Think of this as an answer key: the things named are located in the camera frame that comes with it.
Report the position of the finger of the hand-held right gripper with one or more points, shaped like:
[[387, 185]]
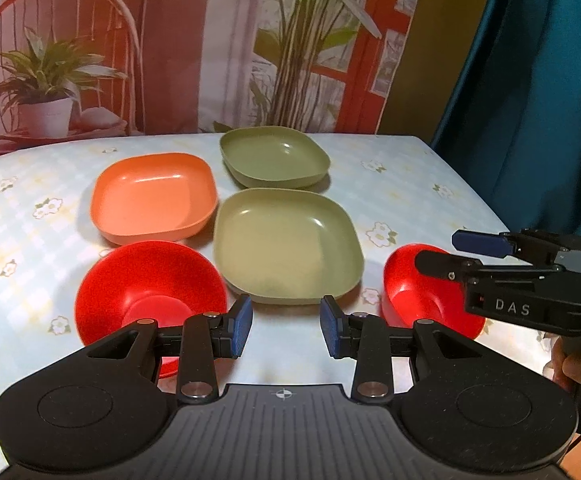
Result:
[[480, 243], [443, 266]]

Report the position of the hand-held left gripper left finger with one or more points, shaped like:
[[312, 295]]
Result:
[[241, 325]]

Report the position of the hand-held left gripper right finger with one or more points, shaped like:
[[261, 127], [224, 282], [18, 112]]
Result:
[[329, 327]]

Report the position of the red bowl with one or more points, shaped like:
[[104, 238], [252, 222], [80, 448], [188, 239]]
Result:
[[140, 280], [420, 292]]

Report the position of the large green square plate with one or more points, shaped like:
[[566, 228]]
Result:
[[285, 245]]

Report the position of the orange square plate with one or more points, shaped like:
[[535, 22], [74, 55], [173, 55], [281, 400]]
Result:
[[150, 200]]

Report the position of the small green square plate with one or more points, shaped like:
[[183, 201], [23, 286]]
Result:
[[273, 157]]

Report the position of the teal curtain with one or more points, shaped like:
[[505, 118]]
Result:
[[545, 85]]

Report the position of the floral checked tablecloth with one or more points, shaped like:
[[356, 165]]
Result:
[[35, 260]]

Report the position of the printed plant backdrop cloth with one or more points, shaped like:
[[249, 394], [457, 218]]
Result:
[[195, 60]]

